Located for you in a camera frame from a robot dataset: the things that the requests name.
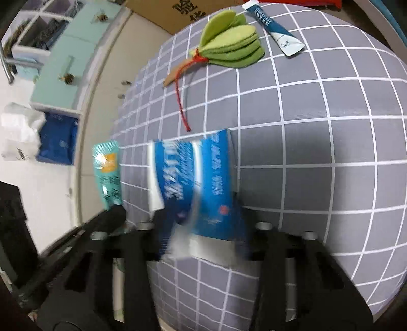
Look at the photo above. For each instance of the grey checked tablecloth table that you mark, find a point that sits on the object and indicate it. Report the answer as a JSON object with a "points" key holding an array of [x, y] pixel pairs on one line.
{"points": [[318, 143]]}

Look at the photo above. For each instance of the bee cabinet knob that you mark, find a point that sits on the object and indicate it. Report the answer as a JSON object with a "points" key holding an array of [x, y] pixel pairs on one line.
{"points": [[100, 17], [67, 78]]}

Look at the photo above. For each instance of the white plastic bag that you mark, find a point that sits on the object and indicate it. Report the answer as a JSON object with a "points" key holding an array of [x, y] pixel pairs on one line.
{"points": [[19, 133]]}

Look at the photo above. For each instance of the blue white toothpaste tube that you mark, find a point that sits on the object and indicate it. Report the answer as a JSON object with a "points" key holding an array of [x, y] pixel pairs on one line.
{"points": [[276, 30]]}

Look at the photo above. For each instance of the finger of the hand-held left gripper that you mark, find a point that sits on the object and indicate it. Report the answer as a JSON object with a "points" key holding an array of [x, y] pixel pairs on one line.
{"points": [[108, 221]]}

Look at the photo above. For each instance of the teal packet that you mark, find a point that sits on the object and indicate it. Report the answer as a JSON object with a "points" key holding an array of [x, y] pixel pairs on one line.
{"points": [[106, 172]]}

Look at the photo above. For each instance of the green felt leaf ornament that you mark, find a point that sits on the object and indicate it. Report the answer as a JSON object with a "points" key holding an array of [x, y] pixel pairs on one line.
{"points": [[232, 47]]}

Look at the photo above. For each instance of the white bed frame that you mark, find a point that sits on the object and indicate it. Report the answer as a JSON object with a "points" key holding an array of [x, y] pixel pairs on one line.
{"points": [[375, 17]]}

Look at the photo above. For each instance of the blue and white packet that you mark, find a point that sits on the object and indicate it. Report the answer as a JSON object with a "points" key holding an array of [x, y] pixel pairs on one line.
{"points": [[206, 191]]}

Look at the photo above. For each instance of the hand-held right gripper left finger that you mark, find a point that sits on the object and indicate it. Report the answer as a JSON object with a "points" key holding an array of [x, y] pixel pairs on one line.
{"points": [[149, 246]]}

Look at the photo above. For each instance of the large cardboard box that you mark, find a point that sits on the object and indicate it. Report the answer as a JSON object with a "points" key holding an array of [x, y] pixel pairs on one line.
{"points": [[165, 16]]}

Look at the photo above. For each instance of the blue bag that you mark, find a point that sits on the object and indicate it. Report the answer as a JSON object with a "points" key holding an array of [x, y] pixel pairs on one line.
{"points": [[58, 140]]}

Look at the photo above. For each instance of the mint green cabinet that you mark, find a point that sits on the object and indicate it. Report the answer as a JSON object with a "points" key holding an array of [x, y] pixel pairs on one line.
{"points": [[70, 63]]}

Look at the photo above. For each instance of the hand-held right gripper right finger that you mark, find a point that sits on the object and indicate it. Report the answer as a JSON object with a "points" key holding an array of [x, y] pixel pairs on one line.
{"points": [[264, 245]]}

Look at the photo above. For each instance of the dark cloth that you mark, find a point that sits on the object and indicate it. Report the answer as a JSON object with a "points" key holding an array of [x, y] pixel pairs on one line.
{"points": [[14, 222]]}

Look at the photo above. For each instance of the red covered bench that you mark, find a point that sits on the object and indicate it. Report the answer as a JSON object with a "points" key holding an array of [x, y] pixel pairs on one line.
{"points": [[327, 2]]}

